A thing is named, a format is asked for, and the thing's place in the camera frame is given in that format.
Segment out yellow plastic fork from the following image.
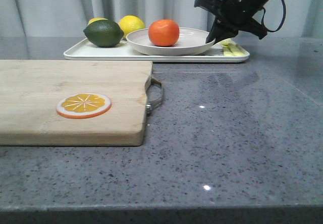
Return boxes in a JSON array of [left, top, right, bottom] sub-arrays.
[[220, 38, 234, 47]]

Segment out yellow plastic utensil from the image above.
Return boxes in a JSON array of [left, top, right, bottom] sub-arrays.
[[222, 43, 245, 57]]

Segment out yellow lemon back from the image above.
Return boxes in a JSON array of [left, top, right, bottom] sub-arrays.
[[87, 17, 107, 25]]

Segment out wooden cutting board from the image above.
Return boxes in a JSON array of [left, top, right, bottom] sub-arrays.
[[1, 60, 152, 146]]

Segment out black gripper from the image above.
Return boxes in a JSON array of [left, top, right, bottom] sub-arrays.
[[193, 0, 293, 44]]

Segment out orange fruit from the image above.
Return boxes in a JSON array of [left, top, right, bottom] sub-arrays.
[[148, 19, 180, 46]]

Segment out black cable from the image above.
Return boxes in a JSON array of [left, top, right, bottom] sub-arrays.
[[260, 0, 287, 33]]

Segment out orange slice coaster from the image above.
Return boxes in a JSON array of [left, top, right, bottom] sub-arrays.
[[56, 93, 112, 119]]

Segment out beige round plate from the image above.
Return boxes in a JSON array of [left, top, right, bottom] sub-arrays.
[[126, 27, 214, 56]]

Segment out metal board handle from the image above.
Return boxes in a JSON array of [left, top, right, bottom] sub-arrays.
[[145, 77, 165, 116]]

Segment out white bear tray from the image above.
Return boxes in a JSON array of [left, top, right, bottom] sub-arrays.
[[64, 38, 250, 63]]

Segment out yellow lemon front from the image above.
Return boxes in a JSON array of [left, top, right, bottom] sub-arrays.
[[119, 15, 146, 38]]

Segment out green lime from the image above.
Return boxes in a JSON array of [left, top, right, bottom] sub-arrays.
[[83, 20, 124, 47]]

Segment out yellow lemon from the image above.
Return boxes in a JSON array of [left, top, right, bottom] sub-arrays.
[[87, 17, 107, 25], [119, 15, 146, 38]]

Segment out grey curtain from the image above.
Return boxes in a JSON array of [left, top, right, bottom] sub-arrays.
[[1, 0, 322, 38]]

